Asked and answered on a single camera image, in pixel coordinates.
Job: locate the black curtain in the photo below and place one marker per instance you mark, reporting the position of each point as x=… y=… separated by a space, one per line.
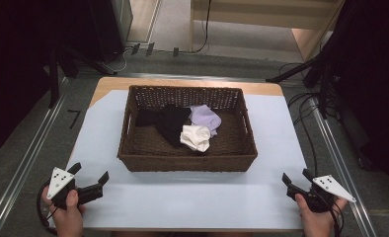
x=373 y=82
x=21 y=65

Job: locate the person's right hand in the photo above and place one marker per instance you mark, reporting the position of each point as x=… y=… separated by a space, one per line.
x=316 y=223

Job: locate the light purple sock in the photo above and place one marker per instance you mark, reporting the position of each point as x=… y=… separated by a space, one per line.
x=203 y=117

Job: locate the metal floor rail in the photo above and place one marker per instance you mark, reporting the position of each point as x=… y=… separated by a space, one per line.
x=28 y=158
x=339 y=161

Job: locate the person's left hand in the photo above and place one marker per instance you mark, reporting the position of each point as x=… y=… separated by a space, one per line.
x=69 y=219

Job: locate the brown wicker basket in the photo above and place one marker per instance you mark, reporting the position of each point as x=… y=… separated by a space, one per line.
x=149 y=149

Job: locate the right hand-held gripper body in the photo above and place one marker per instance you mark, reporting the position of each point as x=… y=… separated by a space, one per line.
x=330 y=186

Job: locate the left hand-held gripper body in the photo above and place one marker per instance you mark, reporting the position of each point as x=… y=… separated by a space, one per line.
x=60 y=181

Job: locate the white sock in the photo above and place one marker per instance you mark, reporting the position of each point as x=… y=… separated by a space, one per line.
x=195 y=137

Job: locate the light wooden furniture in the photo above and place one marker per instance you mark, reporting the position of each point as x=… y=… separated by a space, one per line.
x=248 y=10

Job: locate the white table sheet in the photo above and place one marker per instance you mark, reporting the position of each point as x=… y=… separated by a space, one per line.
x=189 y=200

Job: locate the black sock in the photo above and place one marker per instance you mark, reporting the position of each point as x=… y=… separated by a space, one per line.
x=171 y=123

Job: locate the black tripod stand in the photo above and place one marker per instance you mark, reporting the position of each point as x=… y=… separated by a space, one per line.
x=301 y=67

